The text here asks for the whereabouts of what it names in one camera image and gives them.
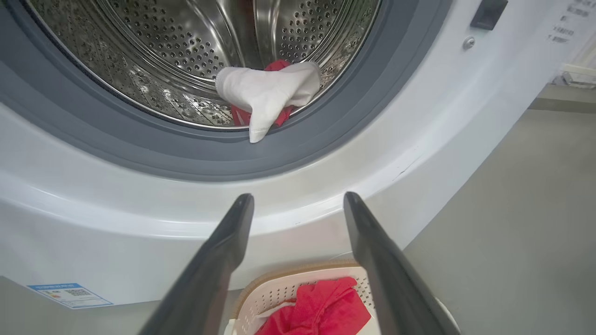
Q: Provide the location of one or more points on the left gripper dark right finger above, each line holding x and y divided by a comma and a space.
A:
391, 288

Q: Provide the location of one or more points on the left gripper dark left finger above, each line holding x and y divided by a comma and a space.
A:
209, 279

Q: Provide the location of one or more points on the red cloth garment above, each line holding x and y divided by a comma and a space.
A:
321, 311
278, 65

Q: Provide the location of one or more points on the white cloth garment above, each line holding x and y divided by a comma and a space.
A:
270, 93

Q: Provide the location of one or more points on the cream perforated laundry basket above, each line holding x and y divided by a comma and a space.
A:
279, 291

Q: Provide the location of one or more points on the white front-load washing machine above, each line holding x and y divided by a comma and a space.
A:
139, 214

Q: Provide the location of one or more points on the grey rubber door gasket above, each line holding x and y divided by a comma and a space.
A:
139, 149

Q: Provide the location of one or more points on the blue white energy label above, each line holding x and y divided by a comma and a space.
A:
70, 295

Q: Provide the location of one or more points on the perforated steel washer drum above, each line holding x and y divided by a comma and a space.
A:
163, 46

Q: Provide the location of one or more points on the small round silver button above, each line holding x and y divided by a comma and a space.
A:
469, 43

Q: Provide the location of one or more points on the white background object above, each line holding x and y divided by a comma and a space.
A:
579, 74

